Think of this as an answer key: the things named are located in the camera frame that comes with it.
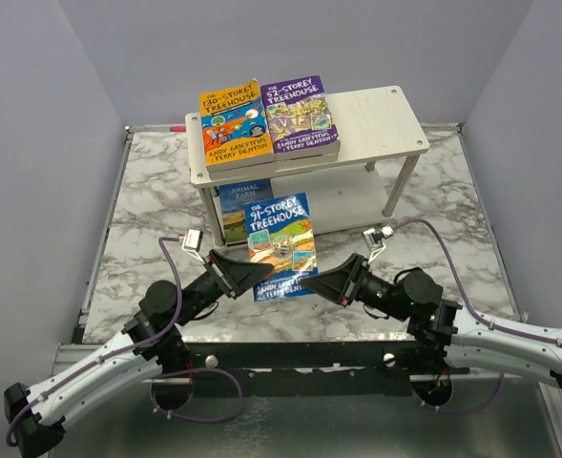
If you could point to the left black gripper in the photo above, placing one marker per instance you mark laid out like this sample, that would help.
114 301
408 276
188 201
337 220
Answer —
234 277

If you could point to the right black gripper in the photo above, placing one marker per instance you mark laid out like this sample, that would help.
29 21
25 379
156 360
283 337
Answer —
341 282

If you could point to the blue Storey Treehouse book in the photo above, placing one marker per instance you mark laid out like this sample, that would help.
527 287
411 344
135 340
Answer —
280 232

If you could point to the blue Animal Farm book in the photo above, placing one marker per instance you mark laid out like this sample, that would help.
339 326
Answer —
233 198

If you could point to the purple 117-Storey Treehouse book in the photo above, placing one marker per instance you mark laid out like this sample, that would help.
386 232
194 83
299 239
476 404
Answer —
243 172

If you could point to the Little Women floral book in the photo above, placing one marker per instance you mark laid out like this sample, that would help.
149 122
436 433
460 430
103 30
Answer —
287 160

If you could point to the yellow 130-Storey Treehouse book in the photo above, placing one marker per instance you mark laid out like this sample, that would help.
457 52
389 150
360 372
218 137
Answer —
234 128

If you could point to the purple 52-Storey Treehouse book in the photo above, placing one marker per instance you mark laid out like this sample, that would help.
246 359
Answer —
299 118

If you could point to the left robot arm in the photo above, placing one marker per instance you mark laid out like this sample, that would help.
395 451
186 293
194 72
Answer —
149 346

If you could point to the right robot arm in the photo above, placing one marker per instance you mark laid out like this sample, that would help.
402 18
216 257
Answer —
453 333

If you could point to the white wooden two-tier shelf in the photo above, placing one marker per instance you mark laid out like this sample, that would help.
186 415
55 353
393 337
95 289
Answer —
381 142

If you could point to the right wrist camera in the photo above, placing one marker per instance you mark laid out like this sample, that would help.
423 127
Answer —
375 238

